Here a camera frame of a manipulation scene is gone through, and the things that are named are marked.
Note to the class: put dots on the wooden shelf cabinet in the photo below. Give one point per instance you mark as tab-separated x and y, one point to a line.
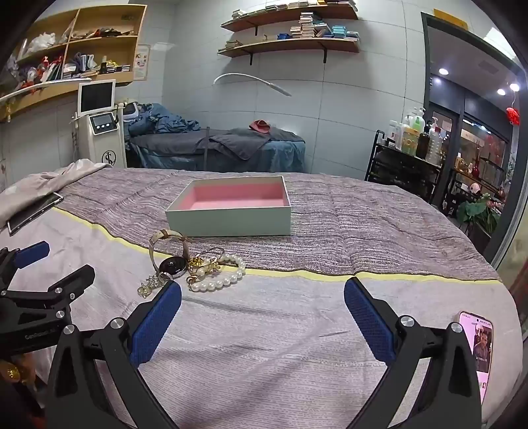
105	38

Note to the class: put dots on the smartphone with lit screen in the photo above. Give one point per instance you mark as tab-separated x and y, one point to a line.
478	350

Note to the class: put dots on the green potted plant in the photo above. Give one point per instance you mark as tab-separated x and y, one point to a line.
478	212

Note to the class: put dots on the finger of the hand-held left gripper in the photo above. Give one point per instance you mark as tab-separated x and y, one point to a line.
32	252
68	284

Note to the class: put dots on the mint green box pink lining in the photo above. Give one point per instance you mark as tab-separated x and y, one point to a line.
231	222

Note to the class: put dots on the crystal earring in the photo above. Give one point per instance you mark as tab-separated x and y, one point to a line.
149	286

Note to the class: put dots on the wall shelves with books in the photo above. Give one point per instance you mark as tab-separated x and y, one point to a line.
309	29

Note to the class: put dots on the black trolley rack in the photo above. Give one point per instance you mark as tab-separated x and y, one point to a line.
404	173

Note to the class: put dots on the white plastic bag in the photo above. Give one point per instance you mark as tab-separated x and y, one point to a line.
41	41

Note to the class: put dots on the grey towel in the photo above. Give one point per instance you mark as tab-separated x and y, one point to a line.
243	142

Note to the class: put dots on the person's left hand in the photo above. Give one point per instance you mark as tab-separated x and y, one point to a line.
18	371

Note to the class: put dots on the red cloth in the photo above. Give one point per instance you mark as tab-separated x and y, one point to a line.
260	126

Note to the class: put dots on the striped purple grey blanket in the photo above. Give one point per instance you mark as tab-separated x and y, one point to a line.
330	247

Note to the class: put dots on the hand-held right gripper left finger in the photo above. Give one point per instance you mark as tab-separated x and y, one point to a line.
159	317

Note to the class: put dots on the massage bed blue cover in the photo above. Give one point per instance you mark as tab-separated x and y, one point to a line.
173	154

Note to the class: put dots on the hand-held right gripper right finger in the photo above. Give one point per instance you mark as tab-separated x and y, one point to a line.
367	317

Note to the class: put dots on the white crumpled cloth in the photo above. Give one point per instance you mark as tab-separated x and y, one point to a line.
37	181

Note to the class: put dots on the wall poster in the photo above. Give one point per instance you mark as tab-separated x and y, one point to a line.
141	62

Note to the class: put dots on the row of small boxes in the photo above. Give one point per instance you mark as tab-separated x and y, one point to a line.
305	5

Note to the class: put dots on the group of toiletry bottles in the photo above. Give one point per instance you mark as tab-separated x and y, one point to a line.
412	136

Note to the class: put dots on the blue crumpled duvet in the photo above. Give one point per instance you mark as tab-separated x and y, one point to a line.
165	121

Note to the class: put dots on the white arc floor lamp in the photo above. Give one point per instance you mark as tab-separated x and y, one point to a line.
247	78

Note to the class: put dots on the thin silver bangle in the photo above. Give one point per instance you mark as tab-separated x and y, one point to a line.
216	250

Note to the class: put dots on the wooden wall shelf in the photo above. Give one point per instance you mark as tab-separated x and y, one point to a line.
288	46
288	15

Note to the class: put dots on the red hanging ornament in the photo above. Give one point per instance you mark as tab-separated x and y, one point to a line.
513	116

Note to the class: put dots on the dark tablet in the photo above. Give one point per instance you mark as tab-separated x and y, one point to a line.
35	212

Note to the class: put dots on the white beauty machine with screen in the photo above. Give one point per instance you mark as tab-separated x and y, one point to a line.
101	136

